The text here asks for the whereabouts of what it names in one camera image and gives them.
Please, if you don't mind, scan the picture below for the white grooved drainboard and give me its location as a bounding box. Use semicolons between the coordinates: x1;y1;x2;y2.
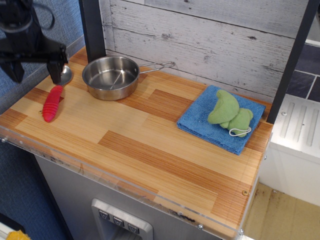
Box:
270;94;320;158

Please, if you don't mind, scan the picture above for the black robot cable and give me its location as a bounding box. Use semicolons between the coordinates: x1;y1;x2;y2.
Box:
31;0;56;32

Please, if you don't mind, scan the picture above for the yellow object at corner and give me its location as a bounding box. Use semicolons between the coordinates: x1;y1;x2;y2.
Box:
6;230;31;240

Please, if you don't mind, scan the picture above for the blue folded cloth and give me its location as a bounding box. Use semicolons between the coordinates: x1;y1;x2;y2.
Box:
177;86;266;155

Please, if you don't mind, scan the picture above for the dark upright post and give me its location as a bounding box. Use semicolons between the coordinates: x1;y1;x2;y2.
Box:
266;0;320;124
78;0;106;63

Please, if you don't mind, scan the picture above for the dark left upright post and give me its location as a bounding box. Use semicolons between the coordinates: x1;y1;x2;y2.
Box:
78;0;106;63

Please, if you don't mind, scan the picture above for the green plush toy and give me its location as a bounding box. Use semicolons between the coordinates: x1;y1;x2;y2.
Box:
207;89;254;138

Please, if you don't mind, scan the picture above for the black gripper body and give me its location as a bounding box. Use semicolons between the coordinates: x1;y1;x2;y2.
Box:
0;24;68;65

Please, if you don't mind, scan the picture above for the stainless steel saucepan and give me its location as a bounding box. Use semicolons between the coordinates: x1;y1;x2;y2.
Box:
82;56;176;101

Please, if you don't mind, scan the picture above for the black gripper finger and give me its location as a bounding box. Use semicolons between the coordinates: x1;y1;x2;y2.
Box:
47;60;66;85
0;61;25;84

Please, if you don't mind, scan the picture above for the silver dispenser button panel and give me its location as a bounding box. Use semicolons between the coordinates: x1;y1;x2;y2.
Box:
91;198;154;240

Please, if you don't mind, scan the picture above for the red handled metal spoon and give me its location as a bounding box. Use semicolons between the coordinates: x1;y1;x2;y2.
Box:
41;65;73;123

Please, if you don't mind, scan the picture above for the dark right upright post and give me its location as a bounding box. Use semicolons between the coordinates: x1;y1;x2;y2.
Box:
266;0;320;124

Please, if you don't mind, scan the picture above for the clear acrylic table edge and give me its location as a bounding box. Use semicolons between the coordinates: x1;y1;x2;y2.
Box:
0;126;246;240

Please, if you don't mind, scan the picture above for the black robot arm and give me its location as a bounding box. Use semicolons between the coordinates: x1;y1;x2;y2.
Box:
0;0;68;85

